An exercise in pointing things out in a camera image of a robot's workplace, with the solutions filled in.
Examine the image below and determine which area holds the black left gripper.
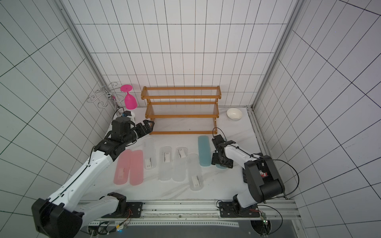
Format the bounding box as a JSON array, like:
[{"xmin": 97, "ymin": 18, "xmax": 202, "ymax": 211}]
[{"xmin": 123, "ymin": 119, "xmax": 155, "ymax": 145}]

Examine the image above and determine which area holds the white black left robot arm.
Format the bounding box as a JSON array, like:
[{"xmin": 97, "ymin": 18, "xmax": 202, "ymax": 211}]
[{"xmin": 31, "ymin": 116, "xmax": 154, "ymax": 238}]

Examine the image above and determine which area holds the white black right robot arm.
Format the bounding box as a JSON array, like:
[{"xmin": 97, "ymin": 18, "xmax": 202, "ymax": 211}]
[{"xmin": 211, "ymin": 135, "xmax": 285, "ymax": 218}]

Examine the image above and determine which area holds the orange wooden two-tier shelf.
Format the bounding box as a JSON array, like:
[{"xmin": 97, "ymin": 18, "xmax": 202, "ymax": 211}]
[{"xmin": 141, "ymin": 86, "xmax": 222, "ymax": 135}]

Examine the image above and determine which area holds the pink pencil case right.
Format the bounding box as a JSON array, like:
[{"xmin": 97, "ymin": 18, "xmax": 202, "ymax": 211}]
[{"xmin": 130, "ymin": 150, "xmax": 144, "ymax": 186}]

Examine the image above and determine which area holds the pink pencil case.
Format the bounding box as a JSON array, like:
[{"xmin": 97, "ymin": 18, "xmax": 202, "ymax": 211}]
[
  {"xmin": 114, "ymin": 150, "xmax": 132, "ymax": 185},
  {"xmin": 130, "ymin": 150, "xmax": 144, "ymax": 186}
]

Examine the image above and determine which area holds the pink pencil case left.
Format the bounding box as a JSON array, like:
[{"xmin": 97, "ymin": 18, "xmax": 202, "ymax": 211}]
[{"xmin": 114, "ymin": 150, "xmax": 132, "ymax": 185}]

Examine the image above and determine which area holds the magenta plastic goblet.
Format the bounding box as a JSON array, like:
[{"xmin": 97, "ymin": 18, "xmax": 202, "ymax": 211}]
[{"xmin": 121, "ymin": 84, "xmax": 138, "ymax": 110}]

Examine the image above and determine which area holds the white ceramic bowl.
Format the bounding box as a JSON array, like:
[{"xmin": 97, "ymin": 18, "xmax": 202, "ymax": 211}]
[{"xmin": 226, "ymin": 108, "xmax": 243, "ymax": 121}]

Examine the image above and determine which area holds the chrome glass holder stand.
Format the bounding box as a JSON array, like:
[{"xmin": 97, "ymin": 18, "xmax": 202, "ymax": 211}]
[{"xmin": 86, "ymin": 82, "xmax": 132, "ymax": 120}]

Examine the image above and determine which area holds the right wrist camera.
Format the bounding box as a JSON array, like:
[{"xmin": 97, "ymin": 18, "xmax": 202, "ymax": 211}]
[{"xmin": 212, "ymin": 134, "xmax": 226, "ymax": 147}]

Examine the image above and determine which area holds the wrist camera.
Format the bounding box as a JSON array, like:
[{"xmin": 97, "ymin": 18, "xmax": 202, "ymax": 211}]
[
  {"xmin": 212, "ymin": 134, "xmax": 226, "ymax": 147},
  {"xmin": 122, "ymin": 111, "xmax": 136, "ymax": 123}
]

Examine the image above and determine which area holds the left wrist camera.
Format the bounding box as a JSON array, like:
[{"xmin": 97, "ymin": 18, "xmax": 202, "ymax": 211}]
[{"xmin": 122, "ymin": 111, "xmax": 136, "ymax": 123}]

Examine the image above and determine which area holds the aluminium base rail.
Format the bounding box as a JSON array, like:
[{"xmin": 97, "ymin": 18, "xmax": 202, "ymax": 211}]
[{"xmin": 75, "ymin": 198, "xmax": 301, "ymax": 227}]

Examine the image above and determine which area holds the electronics board with wires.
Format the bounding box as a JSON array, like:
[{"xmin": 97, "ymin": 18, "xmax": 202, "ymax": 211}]
[{"xmin": 251, "ymin": 214, "xmax": 271, "ymax": 236}]

